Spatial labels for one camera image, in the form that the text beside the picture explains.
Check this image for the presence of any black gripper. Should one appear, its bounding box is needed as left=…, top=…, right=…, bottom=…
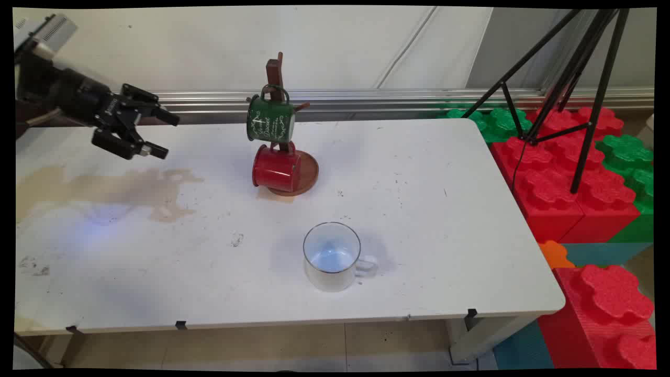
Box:
left=18, top=52, right=180, bottom=161

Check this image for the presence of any red enamel mug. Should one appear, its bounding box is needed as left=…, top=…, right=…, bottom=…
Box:
left=252, top=141, right=302, bottom=193

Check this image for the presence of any green enamel mug with print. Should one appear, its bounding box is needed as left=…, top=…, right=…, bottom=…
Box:
left=246, top=84, right=296, bottom=144

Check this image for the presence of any wooden mug tree stand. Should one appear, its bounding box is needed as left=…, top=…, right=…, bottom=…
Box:
left=246, top=52, right=319, bottom=197

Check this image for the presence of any white table leg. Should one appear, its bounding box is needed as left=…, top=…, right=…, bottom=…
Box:
left=39, top=332, right=88, bottom=368
left=445, top=313, right=541, bottom=365

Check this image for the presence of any white enamel mug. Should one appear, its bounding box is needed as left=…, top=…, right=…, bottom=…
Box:
left=303, top=222, right=378, bottom=293

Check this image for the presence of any green foam block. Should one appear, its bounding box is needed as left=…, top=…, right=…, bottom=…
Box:
left=596, top=134, right=655, bottom=243
left=437, top=107, right=533, bottom=143

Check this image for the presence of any large red foam block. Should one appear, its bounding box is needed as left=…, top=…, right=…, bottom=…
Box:
left=489, top=106, right=642, bottom=245

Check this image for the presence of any orange foam piece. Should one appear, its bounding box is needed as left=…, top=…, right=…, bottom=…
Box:
left=538, top=240, right=576, bottom=270

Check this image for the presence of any teal foam block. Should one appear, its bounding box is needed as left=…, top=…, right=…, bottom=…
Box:
left=492, top=319, right=555, bottom=370

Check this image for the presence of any black tripod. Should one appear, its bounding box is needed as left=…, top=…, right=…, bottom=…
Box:
left=461, top=8, right=631, bottom=194

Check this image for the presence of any teal foam mat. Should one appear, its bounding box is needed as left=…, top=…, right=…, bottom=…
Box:
left=563, top=241, right=655, bottom=269

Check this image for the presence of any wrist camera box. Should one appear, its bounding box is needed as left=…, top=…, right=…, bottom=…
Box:
left=15, top=14, right=79, bottom=59

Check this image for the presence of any aluminium wall rail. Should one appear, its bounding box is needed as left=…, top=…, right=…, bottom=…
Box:
left=154, top=87, right=655, bottom=125

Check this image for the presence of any white wall cable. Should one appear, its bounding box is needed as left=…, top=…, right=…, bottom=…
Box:
left=374, top=6, right=438, bottom=89

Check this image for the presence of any black tripod cable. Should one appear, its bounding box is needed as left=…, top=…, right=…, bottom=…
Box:
left=511, top=138, right=530, bottom=195

